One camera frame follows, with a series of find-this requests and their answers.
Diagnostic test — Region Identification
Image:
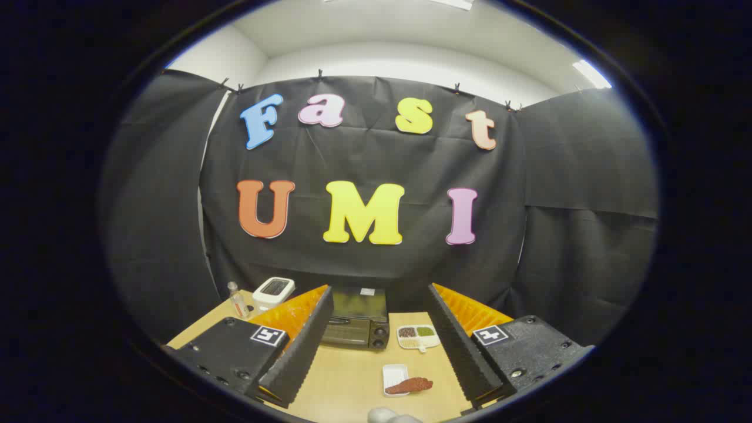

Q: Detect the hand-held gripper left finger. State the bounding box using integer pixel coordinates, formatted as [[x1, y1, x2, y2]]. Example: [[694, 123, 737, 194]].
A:
[[166, 284, 334, 409]]

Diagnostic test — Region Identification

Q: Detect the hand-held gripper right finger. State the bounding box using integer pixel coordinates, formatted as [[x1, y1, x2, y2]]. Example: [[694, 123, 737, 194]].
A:
[[426, 283, 595, 410]]

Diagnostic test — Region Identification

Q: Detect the black toaster oven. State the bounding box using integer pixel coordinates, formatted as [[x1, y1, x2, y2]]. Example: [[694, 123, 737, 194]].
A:
[[322, 287, 391, 351]]

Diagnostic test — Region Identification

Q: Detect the red meat piece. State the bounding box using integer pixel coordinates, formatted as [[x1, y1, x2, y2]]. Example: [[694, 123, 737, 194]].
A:
[[385, 377, 434, 395]]

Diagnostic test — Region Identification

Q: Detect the white bread toaster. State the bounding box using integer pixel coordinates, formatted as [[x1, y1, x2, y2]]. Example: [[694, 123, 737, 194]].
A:
[[253, 277, 296, 312]]

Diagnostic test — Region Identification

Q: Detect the white divided bean tray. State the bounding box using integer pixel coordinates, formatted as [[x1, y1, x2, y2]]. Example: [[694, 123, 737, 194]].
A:
[[397, 324, 441, 353]]

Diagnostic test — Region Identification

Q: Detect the white rectangular tray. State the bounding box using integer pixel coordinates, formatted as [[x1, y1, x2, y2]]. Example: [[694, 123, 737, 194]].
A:
[[382, 364, 409, 397]]

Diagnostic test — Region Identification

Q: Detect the clear plastic bottle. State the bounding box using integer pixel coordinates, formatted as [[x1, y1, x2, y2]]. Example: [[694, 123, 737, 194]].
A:
[[227, 281, 250, 320]]

